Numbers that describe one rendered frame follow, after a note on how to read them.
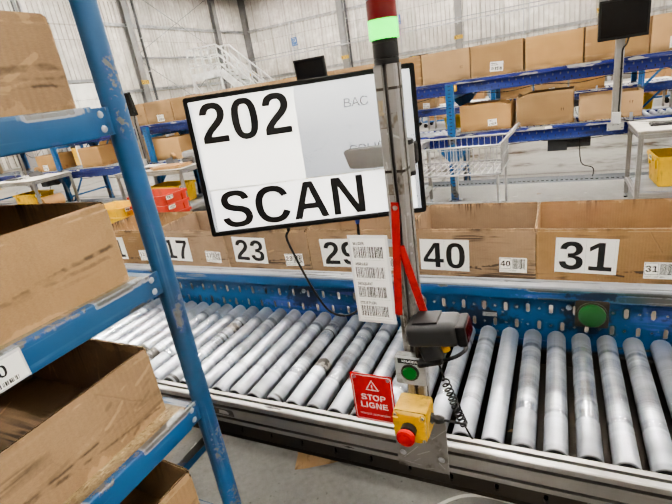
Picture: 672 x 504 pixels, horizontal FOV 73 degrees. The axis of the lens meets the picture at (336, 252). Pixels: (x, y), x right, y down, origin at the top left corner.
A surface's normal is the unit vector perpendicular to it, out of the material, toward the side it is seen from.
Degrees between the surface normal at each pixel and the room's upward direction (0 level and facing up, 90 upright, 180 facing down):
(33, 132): 90
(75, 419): 90
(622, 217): 89
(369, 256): 90
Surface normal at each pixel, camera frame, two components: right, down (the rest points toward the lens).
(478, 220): -0.40, 0.36
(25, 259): 0.90, 0.04
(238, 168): -0.08, 0.29
